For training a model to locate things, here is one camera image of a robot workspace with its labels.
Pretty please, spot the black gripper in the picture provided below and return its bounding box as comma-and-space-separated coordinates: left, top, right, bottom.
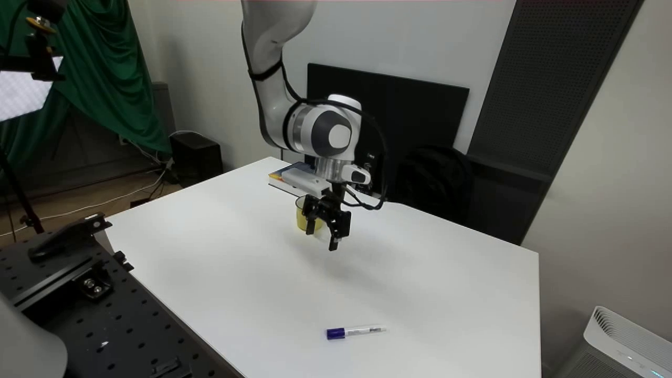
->
300, 174, 354, 254

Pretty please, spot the yellow cup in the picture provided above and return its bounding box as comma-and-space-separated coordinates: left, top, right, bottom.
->
292, 195, 333, 237

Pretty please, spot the white marker pen blue cap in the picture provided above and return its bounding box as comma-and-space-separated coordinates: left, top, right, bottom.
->
324, 320, 388, 341

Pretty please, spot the white rounded robot base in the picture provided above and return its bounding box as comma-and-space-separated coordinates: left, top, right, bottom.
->
0, 292, 69, 378

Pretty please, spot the dark blue book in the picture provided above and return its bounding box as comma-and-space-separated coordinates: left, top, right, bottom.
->
266, 162, 333, 201

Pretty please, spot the black flat monitor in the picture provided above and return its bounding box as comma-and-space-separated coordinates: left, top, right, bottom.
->
304, 61, 471, 190

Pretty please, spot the black speaker box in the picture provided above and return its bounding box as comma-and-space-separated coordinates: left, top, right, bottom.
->
168, 130, 228, 184

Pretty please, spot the black perforated breadboard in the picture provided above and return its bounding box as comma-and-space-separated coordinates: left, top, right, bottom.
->
0, 232, 243, 378

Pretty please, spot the black clamp bar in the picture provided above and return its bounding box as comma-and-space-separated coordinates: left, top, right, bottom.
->
27, 211, 113, 264

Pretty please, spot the green curtain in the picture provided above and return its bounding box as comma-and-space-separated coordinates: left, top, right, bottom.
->
0, 0, 174, 166

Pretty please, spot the black light stand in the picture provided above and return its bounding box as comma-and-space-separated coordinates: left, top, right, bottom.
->
0, 149, 47, 237

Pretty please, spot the white bin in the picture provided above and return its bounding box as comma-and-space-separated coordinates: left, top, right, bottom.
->
555, 305, 672, 378

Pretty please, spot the white light panel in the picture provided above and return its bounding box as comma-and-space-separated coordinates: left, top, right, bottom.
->
0, 55, 67, 126

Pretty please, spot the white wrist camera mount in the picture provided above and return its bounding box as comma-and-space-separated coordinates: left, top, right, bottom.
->
340, 162, 375, 188

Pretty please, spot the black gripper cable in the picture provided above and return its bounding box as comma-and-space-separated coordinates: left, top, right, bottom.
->
343, 117, 390, 211

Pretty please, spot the small black bracket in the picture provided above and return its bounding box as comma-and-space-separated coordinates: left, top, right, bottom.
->
77, 271, 115, 301

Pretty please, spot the dark grey wall panel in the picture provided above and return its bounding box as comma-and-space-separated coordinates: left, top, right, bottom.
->
465, 0, 648, 247

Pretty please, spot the black camera mount head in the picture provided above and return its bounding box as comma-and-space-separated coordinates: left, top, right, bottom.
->
23, 0, 67, 83

